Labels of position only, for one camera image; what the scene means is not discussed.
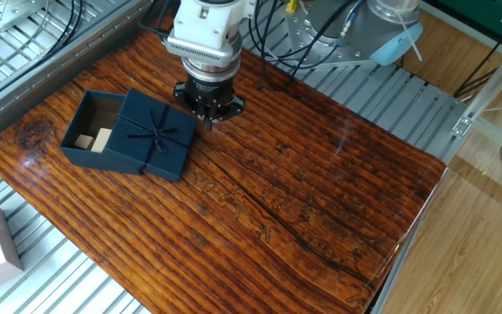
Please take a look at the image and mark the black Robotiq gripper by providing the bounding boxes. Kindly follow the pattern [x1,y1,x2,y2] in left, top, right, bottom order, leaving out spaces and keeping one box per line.
[173,73,247,131]

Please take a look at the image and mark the navy casing with ribbon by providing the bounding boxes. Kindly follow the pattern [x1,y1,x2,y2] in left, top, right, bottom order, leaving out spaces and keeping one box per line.
[102,88,199,183]

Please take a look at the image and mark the navy gift box tray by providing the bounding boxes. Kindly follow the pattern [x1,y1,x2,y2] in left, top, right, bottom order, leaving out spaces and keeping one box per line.
[59,90,126,171]

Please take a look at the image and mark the white wrist electronics box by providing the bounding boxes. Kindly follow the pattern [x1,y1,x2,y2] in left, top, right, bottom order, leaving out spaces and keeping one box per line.
[166,0,252,69]

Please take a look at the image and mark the large beige cardboard block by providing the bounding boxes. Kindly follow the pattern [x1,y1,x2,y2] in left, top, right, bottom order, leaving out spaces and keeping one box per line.
[90,127,113,154]

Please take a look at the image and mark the wood grain table board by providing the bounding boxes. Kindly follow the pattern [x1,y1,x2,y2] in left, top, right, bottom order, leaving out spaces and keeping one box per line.
[0,25,448,314]

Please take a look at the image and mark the small beige cardboard block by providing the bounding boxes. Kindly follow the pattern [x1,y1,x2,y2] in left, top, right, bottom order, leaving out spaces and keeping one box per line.
[73,133,95,152]

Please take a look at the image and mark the silver perforated metal plate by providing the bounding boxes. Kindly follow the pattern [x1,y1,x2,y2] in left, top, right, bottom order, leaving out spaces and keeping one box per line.
[0,0,47,34]

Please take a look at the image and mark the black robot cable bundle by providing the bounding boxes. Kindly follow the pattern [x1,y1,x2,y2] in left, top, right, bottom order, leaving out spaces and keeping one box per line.
[246,0,356,92]

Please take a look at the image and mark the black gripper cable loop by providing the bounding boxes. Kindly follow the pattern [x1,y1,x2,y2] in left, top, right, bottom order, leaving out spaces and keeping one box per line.
[139,0,178,38]

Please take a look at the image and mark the aluminium table side rail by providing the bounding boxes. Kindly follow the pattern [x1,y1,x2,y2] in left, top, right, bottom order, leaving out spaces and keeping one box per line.
[0,0,156,152]

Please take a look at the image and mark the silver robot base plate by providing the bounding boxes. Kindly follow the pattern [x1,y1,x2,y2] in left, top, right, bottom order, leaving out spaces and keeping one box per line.
[285,0,409,71]

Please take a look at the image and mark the black cables behind rail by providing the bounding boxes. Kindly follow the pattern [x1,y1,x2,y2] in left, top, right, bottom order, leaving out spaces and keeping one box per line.
[37,0,85,62]

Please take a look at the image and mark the white cable tie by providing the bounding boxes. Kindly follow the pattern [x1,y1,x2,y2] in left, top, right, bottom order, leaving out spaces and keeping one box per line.
[392,10,424,62]

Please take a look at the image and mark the silver corner bracket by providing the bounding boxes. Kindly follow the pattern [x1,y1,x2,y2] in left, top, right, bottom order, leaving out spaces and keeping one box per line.
[451,115,473,139]

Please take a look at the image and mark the black floor cable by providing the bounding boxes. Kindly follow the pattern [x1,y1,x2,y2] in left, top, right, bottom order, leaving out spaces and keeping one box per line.
[453,17,502,99]

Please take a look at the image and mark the aluminium frame post with bracket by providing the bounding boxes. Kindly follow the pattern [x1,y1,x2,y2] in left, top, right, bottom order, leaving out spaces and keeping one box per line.
[451,30,502,160]

